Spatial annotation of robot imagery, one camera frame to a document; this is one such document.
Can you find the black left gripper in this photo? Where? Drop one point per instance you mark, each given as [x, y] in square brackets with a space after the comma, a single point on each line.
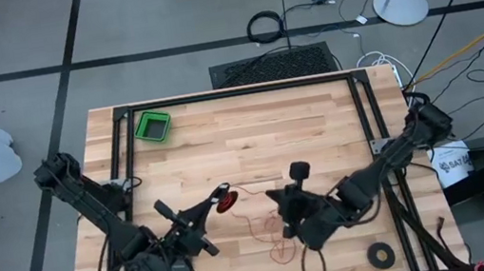
[187, 232]

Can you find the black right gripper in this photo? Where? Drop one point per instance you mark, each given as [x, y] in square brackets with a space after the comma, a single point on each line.
[301, 208]

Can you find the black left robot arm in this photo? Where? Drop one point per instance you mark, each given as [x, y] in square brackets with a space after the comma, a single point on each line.
[99, 209]

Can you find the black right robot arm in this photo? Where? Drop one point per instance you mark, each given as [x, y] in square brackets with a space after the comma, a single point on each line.
[394, 153]

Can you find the green square container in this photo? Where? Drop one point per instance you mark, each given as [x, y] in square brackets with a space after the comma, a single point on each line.
[141, 133]

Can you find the black tape roll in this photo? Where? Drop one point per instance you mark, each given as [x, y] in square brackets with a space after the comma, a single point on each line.
[372, 258]

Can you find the black floor mat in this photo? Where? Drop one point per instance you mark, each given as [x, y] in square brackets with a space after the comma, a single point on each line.
[275, 67]

